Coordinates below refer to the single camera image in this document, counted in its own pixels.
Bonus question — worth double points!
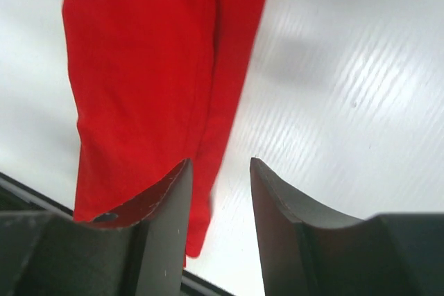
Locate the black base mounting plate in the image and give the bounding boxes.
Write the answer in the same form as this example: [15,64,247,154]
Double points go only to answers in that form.
[1,173,232,296]

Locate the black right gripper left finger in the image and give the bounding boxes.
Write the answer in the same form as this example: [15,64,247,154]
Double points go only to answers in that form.
[1,159,192,295]

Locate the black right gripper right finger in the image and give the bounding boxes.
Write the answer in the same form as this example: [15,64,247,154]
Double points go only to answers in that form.
[250,158,443,295]

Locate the red t shirt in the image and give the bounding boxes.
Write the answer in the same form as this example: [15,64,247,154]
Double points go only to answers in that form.
[62,0,265,258]

